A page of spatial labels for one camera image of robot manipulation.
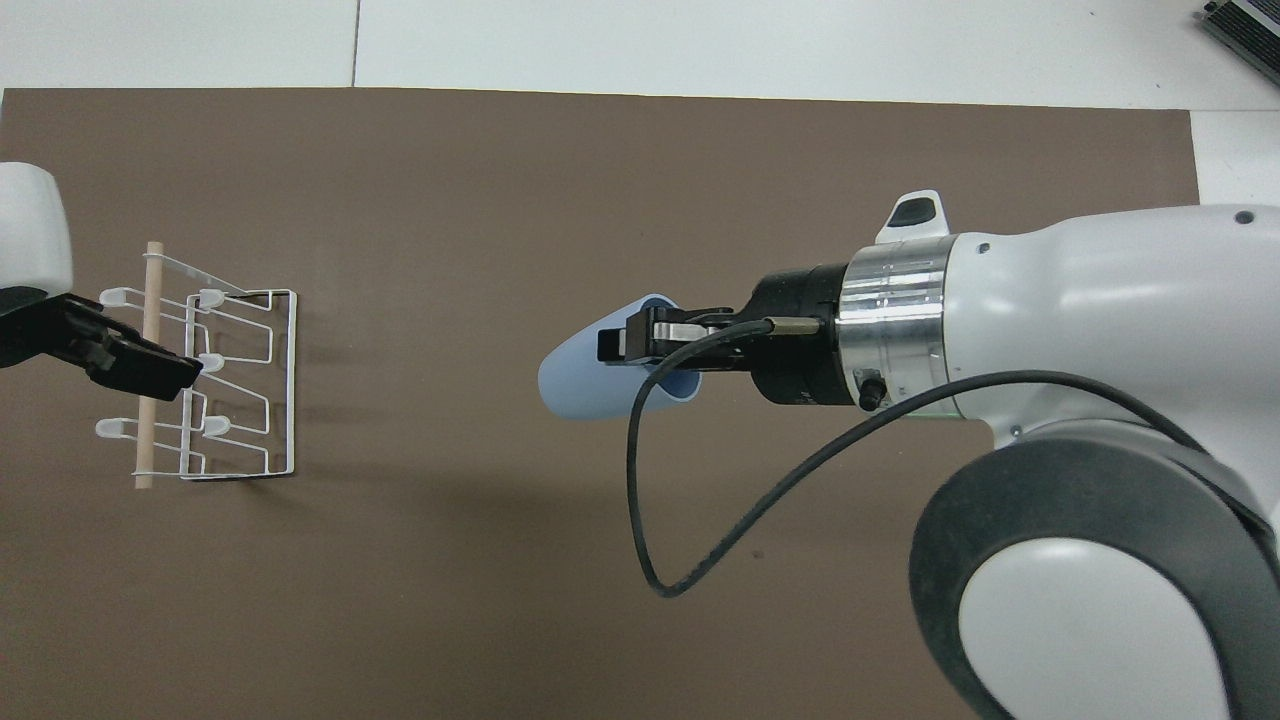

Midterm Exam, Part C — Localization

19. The light blue cup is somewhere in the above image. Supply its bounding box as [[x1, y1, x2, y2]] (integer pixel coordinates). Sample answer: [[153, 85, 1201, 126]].
[[538, 293, 704, 422]]

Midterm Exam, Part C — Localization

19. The black cable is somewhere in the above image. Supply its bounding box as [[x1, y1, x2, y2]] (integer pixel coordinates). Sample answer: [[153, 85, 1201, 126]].
[[626, 316, 1276, 600]]

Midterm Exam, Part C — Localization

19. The grey ribbed metal box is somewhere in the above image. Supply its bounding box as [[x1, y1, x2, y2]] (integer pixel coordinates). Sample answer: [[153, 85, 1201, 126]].
[[1198, 0, 1280, 59]]

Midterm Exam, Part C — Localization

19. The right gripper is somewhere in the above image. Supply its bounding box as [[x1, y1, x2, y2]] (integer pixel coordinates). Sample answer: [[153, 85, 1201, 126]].
[[693, 262, 859, 409]]

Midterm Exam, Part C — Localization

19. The white wire cup holder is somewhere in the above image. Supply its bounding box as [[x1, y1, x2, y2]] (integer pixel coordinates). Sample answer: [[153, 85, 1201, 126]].
[[95, 241, 300, 491]]

